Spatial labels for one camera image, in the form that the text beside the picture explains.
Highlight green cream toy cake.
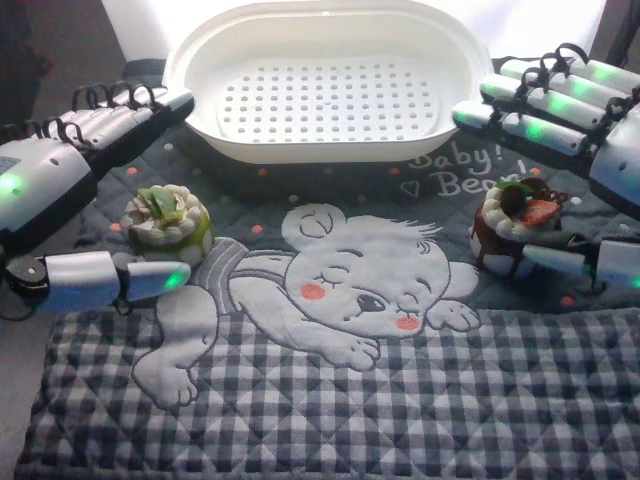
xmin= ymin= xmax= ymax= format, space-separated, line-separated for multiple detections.
xmin=122 ymin=183 xmax=215 ymax=266

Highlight thin black cable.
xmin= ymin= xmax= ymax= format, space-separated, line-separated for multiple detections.
xmin=0 ymin=294 xmax=40 ymax=322

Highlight chocolate strawberry toy cake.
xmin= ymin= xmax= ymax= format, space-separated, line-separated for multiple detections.
xmin=469 ymin=172 xmax=569 ymax=279

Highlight white perforated plastic basket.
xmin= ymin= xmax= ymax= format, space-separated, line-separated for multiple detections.
xmin=162 ymin=0 xmax=494 ymax=165

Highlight grey bear print quilt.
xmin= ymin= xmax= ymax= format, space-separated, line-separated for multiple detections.
xmin=13 ymin=57 xmax=640 ymax=480

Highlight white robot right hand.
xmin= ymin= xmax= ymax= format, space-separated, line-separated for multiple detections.
xmin=451 ymin=43 xmax=640 ymax=294

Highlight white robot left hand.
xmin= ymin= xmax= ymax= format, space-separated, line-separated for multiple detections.
xmin=0 ymin=82 xmax=195 ymax=316

